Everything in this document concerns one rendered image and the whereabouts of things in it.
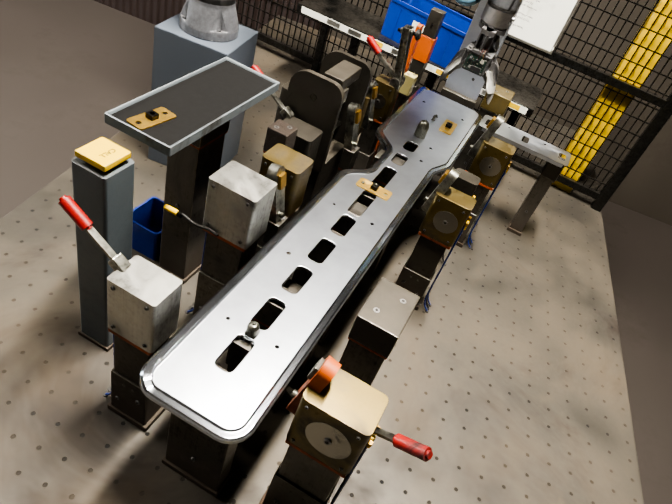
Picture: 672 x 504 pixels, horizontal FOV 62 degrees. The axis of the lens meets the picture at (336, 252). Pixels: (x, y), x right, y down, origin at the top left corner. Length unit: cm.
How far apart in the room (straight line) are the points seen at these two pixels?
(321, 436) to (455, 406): 57
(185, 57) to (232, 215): 62
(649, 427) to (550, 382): 128
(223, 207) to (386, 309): 35
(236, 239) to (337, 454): 44
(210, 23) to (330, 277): 76
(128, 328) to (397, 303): 45
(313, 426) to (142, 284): 33
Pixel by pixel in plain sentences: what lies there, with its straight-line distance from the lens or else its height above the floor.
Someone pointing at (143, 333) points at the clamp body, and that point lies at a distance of 93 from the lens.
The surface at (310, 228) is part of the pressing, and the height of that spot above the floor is 100.
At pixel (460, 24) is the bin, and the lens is 215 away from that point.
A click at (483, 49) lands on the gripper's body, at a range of 155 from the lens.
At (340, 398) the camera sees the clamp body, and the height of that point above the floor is 106.
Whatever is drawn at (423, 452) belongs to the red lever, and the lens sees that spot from 80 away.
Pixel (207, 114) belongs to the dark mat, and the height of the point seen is 116.
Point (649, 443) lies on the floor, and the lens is 274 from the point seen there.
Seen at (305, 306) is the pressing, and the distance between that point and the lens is 98.
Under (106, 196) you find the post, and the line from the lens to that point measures 97.
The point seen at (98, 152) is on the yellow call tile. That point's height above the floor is 116.
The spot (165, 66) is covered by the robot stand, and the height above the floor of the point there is 101.
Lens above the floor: 172
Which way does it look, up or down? 40 degrees down
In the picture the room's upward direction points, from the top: 20 degrees clockwise
